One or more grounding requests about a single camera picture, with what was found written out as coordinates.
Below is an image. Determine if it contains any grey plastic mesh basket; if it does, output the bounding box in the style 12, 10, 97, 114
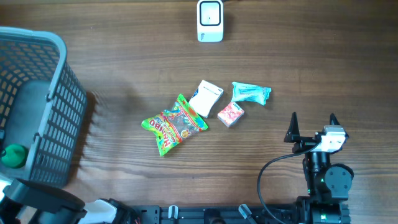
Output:
1, 27, 87, 188

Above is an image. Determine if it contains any white carton box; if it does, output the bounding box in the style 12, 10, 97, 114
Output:
189, 80, 224, 118

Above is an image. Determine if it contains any white barcode scanner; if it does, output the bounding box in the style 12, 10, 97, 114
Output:
197, 0, 224, 42

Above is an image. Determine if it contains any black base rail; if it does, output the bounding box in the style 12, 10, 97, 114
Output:
130, 203, 351, 224

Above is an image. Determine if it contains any Haribo gummy candy bag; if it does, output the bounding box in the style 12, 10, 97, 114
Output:
141, 94, 208, 156

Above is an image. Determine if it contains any green lid jar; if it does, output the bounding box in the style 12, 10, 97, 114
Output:
1, 144, 29, 169

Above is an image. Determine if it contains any red tissue pack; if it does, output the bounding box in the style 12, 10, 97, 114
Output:
218, 102, 244, 127

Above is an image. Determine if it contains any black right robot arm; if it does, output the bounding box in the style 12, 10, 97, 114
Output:
284, 113, 354, 224

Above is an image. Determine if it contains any teal wet wipes pack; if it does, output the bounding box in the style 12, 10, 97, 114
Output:
231, 82, 272, 106

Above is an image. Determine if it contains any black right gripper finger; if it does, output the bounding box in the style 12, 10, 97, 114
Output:
330, 113, 349, 139
284, 112, 300, 143

